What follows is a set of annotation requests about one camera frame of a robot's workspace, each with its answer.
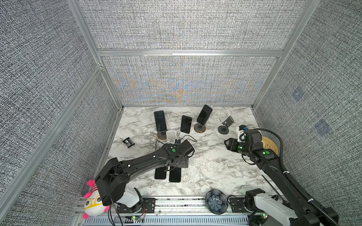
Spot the black phone grey stand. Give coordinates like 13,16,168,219
169,168,182,183

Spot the black phone front white stand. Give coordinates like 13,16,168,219
154,167,167,180

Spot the black phone white stand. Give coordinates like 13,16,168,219
180,115,192,134
154,167,167,180

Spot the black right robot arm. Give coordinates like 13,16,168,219
224,131,338,226

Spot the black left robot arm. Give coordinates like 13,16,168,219
95,140,195,212

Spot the grey round base phone stand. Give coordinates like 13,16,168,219
218,116,234,135

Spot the wooden base grey phone stand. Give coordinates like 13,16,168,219
156,131,167,140

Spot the black phone wooden base stand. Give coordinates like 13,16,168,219
197,105,213,125

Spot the yellow rimmed wooden bowl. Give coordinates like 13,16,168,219
262,136,278,154

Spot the black thin stick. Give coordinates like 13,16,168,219
262,175,276,192

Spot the small black packet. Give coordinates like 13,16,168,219
123,137,135,148

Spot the pink white plush toy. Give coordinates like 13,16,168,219
83,179,110,219

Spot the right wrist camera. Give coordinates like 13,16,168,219
238,125,263,150

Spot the aluminium front rail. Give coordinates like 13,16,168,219
74,195,314,226

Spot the black corrugated cable conduit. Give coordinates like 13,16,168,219
248,128,340,226

